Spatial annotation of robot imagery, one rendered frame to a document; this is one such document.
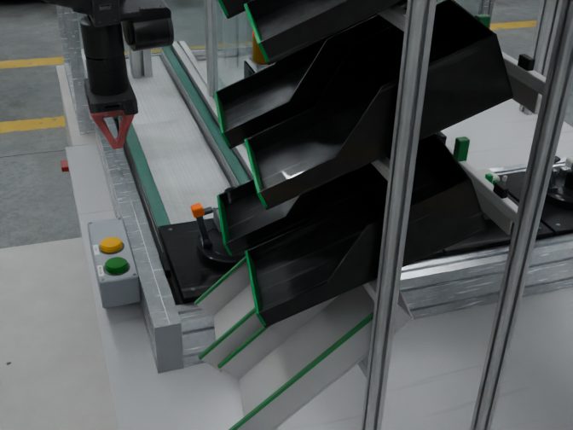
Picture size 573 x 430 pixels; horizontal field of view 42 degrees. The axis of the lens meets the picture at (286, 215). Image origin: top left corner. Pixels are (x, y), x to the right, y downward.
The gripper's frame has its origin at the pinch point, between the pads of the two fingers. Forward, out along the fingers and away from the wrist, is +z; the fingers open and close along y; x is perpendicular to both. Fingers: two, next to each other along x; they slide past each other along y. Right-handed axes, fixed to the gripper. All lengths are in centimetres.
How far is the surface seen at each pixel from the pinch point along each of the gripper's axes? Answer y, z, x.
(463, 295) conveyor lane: -12, 36, -59
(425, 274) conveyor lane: -11, 29, -51
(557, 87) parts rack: -48, -23, -41
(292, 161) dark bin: -36.7, -12.9, -16.3
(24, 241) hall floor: 173, 125, 31
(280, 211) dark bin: -24.2, 1.7, -19.0
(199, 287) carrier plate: -4.9, 27.0, -10.4
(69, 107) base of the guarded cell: 106, 39, 5
